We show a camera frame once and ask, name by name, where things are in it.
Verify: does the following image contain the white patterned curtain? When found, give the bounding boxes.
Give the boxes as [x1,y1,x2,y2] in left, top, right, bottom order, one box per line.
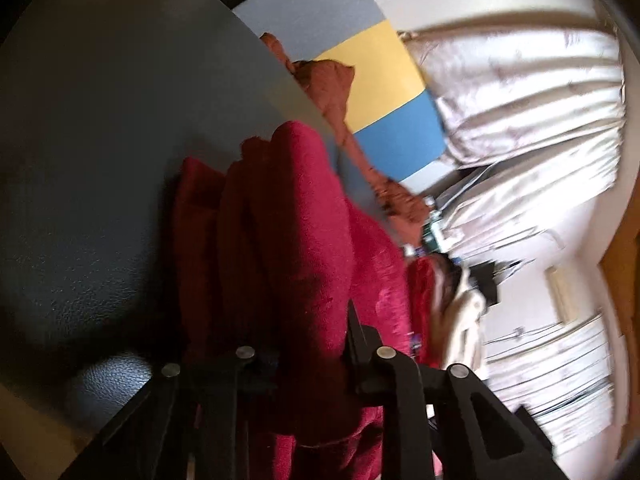
[482,310,619,457]
[400,10,629,267]

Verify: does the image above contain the black fuzzy cloth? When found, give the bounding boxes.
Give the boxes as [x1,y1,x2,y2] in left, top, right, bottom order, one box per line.
[435,252,464,274]

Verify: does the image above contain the black leather desk mat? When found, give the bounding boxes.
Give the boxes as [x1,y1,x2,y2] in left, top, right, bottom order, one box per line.
[0,0,321,411]

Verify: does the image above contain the bright red garment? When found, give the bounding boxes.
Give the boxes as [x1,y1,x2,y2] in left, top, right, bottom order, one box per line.
[406,258,444,367]

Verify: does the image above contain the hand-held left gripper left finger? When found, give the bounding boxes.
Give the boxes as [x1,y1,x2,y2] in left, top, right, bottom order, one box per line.
[60,345,281,480]

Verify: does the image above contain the cream white cloth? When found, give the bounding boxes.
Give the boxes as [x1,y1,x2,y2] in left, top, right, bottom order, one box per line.
[432,265,489,377]

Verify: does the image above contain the dark red knit sweater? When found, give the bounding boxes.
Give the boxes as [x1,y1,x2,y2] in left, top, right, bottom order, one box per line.
[172,121,416,480]

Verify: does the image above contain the wall air conditioner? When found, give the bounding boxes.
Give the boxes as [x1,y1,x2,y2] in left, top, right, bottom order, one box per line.
[545,266,579,322]

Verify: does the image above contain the dark green container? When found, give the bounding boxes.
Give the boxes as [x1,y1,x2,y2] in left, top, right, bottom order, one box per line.
[422,210,447,257]

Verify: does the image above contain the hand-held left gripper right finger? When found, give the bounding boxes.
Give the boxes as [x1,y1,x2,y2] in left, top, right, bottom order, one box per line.
[340,300,556,480]

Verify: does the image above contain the wooden door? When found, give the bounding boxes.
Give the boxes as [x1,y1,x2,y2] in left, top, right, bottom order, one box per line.
[597,195,640,377]

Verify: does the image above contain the rust quilted jacket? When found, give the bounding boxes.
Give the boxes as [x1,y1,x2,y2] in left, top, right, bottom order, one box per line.
[260,32,434,250]

